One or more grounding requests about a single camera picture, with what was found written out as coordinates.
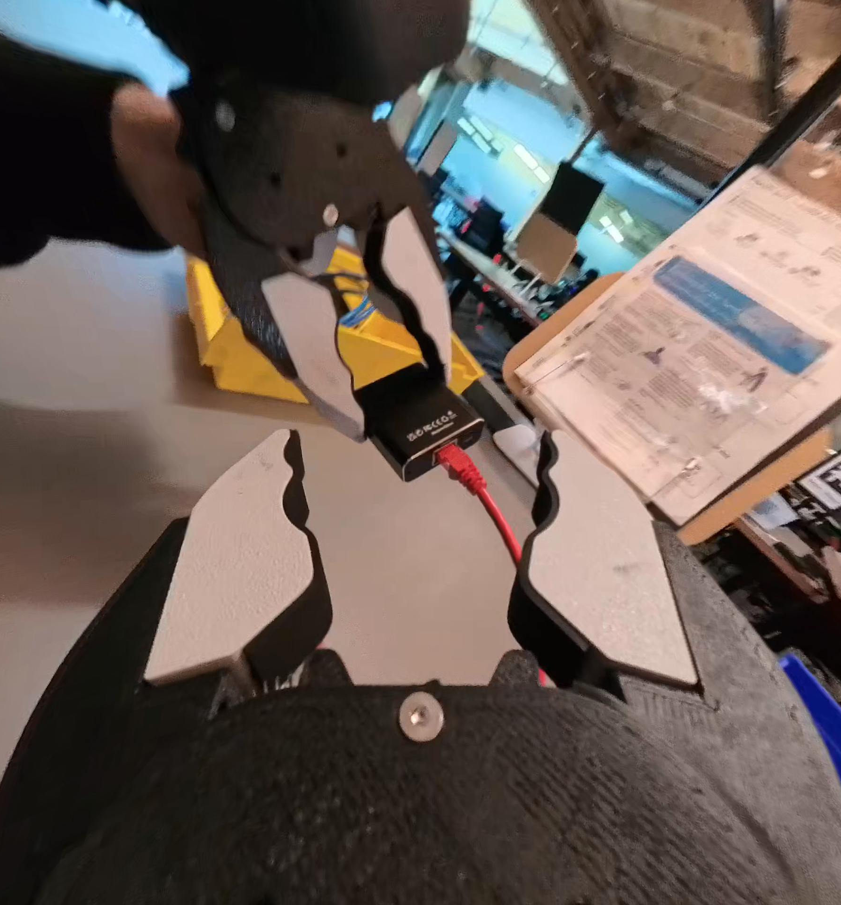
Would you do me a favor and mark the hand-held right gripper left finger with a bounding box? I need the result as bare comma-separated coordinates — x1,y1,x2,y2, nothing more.
143,428,334,687

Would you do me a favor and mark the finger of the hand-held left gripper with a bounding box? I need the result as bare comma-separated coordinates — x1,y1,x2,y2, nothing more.
362,206,454,384
260,271,366,441

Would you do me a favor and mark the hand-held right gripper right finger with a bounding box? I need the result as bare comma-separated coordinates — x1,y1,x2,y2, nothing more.
507,431,700,688

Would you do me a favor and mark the black network adapter box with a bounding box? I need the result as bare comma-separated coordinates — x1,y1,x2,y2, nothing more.
355,364,486,484

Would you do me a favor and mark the red network cable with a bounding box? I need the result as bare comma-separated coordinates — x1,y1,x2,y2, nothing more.
434,444,552,688

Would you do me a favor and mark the person's left forearm black sleeve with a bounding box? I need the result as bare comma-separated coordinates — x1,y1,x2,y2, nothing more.
0,0,464,271

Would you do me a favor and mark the person's left hand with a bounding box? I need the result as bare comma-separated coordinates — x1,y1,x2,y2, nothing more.
111,83,205,259

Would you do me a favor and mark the yellow plastic bin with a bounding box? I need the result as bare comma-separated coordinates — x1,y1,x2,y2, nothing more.
183,244,485,405

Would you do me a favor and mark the brown cardboard panel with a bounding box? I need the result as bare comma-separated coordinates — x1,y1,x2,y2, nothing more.
515,212,579,285

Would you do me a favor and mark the wooden board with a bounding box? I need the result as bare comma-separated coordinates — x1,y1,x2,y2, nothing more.
501,166,841,547

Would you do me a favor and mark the black hanging panel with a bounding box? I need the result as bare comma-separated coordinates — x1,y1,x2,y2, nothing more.
537,161,606,239

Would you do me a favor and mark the printed instruction sheet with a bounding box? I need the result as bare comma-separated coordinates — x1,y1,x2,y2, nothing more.
515,166,841,526

